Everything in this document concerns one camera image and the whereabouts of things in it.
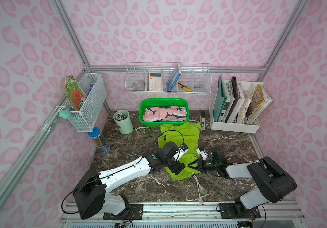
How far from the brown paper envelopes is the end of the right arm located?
46 cm

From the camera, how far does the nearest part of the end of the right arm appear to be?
2.41ft

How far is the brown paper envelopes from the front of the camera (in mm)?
924

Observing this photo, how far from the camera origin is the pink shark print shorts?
102cm
